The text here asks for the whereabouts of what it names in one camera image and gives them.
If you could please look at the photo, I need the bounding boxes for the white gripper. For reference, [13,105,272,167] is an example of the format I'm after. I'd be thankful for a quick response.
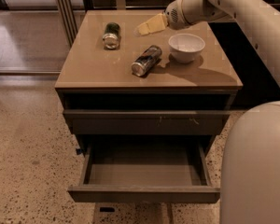
[135,0,191,35]

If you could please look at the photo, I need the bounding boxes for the silver blue redbull can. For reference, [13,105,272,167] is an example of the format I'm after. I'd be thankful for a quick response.
[132,45,162,77]

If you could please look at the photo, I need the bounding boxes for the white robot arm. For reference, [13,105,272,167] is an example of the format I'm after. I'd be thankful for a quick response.
[135,0,280,224]

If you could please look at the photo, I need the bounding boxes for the green soda can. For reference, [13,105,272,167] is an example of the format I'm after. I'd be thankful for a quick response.
[102,22,120,49]

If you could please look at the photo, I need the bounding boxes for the brown drawer cabinet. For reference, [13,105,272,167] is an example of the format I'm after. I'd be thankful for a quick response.
[54,9,244,204]

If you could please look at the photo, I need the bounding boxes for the closed upper drawer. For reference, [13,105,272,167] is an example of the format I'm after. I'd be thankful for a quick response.
[63,109,230,135]

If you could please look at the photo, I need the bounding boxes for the open middle drawer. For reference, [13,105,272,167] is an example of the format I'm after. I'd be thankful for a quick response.
[68,140,220,203]

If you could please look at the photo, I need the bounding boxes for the white ceramic bowl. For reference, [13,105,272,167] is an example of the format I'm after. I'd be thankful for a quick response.
[168,34,205,63]

